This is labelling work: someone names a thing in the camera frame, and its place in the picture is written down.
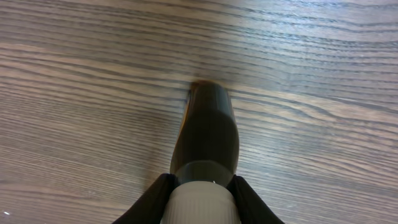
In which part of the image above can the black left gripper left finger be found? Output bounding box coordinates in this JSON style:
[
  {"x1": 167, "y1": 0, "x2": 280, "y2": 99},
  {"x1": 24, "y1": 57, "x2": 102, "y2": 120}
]
[{"x1": 113, "y1": 174, "x2": 177, "y2": 224}]

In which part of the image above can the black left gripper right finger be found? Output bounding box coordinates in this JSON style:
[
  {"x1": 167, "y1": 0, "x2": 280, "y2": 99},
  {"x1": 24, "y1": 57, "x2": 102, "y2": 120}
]
[{"x1": 227, "y1": 175, "x2": 284, "y2": 224}]

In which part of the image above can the dark bottle with white cap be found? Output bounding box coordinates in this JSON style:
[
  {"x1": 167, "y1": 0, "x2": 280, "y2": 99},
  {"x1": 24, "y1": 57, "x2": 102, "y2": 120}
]
[{"x1": 161, "y1": 80, "x2": 240, "y2": 224}]

